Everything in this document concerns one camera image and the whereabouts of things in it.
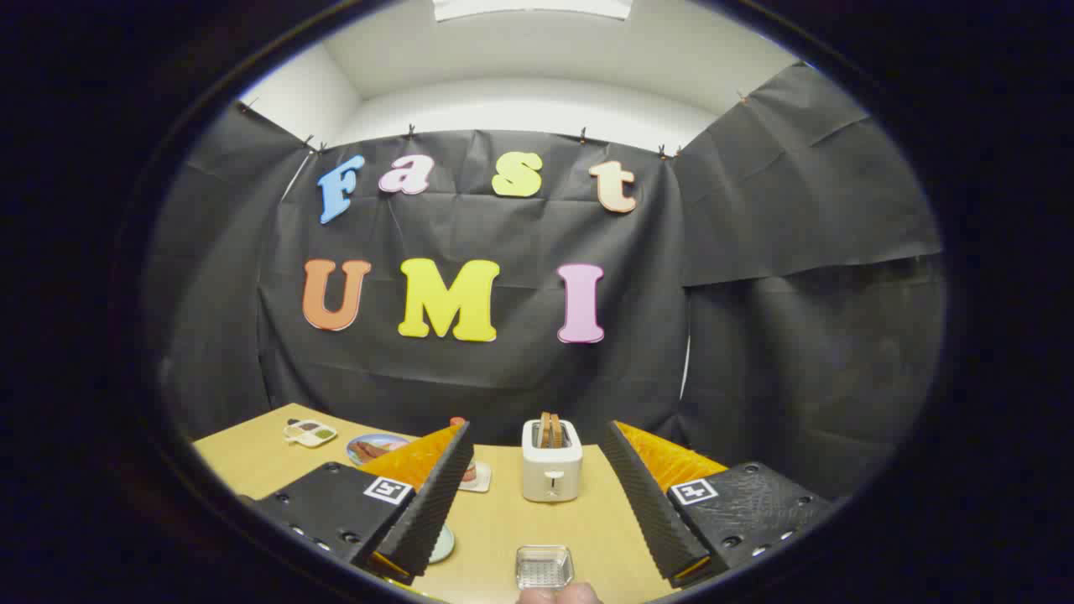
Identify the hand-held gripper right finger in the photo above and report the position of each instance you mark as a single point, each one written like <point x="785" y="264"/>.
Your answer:
<point x="650" y="512"/>

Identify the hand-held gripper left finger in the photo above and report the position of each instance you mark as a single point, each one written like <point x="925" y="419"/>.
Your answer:
<point x="424" y="512"/>

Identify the light green plate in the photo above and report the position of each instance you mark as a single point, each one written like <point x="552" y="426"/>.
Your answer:
<point x="443" y="545"/>

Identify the red capped water bottle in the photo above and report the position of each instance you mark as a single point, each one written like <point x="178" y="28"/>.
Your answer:
<point x="470" y="475"/>

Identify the white square coaster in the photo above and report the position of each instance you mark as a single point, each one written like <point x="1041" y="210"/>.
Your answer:
<point x="483" y="480"/>

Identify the blue plate with food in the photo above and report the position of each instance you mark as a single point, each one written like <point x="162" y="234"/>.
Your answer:
<point x="373" y="449"/>

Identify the white toaster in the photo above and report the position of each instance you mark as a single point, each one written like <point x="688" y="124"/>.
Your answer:
<point x="551" y="470"/>

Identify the brown toast slice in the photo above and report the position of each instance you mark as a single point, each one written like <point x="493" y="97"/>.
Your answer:
<point x="544" y="429"/>
<point x="556" y="429"/>

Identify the small white divided sauce dish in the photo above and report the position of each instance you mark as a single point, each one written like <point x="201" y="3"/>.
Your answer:
<point x="310" y="433"/>

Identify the ceiling light panel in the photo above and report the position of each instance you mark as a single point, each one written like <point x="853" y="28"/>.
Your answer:
<point x="533" y="7"/>

